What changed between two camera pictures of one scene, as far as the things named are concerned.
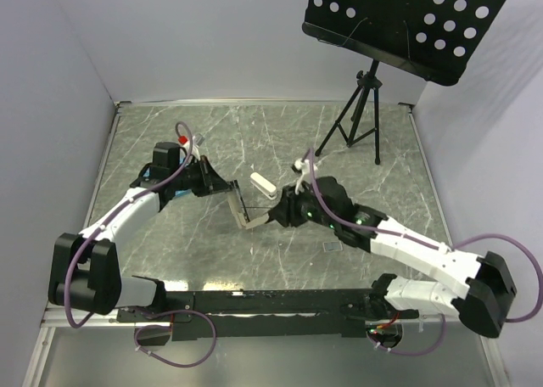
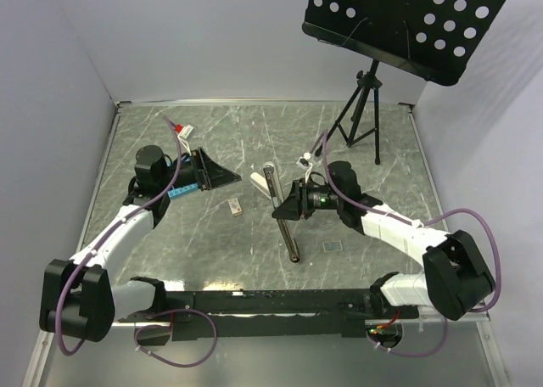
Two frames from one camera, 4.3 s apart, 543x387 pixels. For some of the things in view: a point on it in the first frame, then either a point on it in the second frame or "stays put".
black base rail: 270,314 stays put
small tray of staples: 331,246 stays put
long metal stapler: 239,209 → 271,175
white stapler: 264,185 stays put
